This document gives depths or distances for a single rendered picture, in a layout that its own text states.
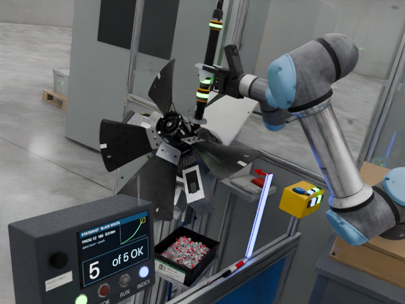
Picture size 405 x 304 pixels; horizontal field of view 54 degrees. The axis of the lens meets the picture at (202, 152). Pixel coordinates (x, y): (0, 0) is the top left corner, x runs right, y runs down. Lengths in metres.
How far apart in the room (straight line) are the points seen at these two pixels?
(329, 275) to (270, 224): 1.01
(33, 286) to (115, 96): 3.43
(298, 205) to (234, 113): 0.52
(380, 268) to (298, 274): 0.97
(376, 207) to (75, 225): 0.74
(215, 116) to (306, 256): 0.89
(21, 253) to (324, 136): 0.70
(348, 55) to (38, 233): 0.76
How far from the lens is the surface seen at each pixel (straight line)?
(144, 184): 1.48
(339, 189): 1.07
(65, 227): 0.75
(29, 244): 0.74
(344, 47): 1.00
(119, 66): 4.03
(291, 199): 1.57
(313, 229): 2.13
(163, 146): 1.54
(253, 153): 1.43
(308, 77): 0.96
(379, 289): 1.31
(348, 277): 1.30
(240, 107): 1.82
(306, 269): 2.23
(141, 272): 0.88
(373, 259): 1.34
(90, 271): 0.80
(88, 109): 4.38
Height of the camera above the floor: 1.65
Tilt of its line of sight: 19 degrees down
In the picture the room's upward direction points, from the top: 11 degrees clockwise
